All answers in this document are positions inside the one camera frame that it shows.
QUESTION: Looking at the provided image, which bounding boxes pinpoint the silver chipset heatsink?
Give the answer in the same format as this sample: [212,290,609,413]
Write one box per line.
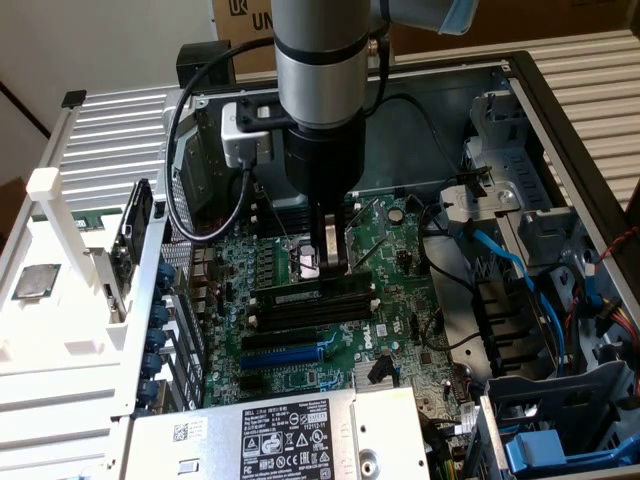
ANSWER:
[353,357,401,389]

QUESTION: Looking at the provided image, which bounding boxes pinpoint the silver CPU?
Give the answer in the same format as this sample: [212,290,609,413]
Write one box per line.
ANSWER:
[12,263,62,302]

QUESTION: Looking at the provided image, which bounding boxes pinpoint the green RAM stick white label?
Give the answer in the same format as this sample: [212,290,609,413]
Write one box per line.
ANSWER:
[249,271,374,307]

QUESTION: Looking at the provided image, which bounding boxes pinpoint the black corner block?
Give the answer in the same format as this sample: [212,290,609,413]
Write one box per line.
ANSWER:
[177,42,236,92]

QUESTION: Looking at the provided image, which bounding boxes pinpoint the metal locking lever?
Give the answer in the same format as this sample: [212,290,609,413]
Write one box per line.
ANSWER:
[258,188,292,237]

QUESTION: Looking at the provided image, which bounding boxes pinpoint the red black twisted wire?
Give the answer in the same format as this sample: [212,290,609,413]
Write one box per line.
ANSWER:
[597,227,640,261]

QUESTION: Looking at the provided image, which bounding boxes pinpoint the grey disk bay cage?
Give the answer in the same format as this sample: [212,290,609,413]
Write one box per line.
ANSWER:
[487,359,640,480]

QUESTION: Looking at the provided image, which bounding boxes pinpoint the cardboard box with print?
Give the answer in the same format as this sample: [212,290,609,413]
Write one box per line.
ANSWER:
[212,0,276,76]

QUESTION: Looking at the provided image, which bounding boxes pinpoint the thin black wire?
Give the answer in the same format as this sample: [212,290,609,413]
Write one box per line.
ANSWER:
[421,234,480,351]

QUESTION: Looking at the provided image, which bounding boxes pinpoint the red yellow power wires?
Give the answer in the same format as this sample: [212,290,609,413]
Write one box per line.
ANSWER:
[599,294,640,331]

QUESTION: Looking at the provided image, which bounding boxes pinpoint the CPU socket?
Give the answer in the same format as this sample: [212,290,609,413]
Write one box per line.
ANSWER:
[287,234,321,279]

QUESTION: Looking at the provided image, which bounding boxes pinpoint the open grey PC case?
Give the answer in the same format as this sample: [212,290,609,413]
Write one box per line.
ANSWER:
[112,49,640,480]

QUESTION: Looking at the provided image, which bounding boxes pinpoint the black plastic air duct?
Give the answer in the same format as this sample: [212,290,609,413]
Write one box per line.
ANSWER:
[472,279,556,376]

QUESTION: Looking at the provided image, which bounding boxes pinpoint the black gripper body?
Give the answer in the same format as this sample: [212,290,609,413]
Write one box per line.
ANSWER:
[283,112,366,206]

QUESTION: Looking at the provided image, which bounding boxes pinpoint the grey power supply unit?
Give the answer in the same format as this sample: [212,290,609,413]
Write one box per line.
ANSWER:
[122,387,431,480]

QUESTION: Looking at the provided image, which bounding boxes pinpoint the long black expansion slot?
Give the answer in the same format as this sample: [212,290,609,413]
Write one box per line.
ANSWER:
[241,327,319,352]

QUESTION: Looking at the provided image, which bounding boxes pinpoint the white parts rack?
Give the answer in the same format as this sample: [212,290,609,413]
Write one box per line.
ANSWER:
[0,167,169,375]

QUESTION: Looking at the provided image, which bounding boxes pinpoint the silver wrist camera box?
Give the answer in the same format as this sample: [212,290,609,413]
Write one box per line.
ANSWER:
[221,99,277,170]

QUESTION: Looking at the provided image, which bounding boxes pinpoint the graphics card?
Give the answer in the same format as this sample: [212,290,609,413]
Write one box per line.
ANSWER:
[82,178,154,324]

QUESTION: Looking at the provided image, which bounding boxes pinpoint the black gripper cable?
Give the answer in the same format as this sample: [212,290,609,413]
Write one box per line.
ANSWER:
[364,27,392,119]

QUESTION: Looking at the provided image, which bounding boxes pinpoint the blue flat SATA wire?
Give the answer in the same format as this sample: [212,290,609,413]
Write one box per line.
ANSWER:
[449,217,571,371]

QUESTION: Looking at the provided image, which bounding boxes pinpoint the blue SATA connector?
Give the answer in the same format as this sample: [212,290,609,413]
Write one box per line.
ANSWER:
[584,259,607,312]

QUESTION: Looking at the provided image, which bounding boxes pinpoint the blue disk bay latch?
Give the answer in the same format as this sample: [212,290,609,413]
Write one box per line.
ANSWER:
[504,429,640,469]

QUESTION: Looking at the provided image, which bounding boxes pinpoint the black wire with connector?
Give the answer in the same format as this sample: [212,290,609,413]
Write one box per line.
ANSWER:
[368,93,489,189]

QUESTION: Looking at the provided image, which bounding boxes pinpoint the green Dell motherboard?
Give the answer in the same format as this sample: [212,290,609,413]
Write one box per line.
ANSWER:
[192,192,481,416]

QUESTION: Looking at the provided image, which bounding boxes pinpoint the blue expansion slot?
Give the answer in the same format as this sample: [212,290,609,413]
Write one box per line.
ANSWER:
[239,345,321,371]

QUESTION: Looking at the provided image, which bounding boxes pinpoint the black RAM slot bank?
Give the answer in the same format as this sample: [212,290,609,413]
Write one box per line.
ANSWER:
[247,282,381,334]
[249,197,361,239]

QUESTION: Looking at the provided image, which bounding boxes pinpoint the thick black camera cable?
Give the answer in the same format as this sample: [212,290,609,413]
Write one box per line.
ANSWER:
[167,37,276,245]

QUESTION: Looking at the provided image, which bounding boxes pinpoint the plain cardboard box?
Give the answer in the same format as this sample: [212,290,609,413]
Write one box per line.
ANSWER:
[389,0,640,54]

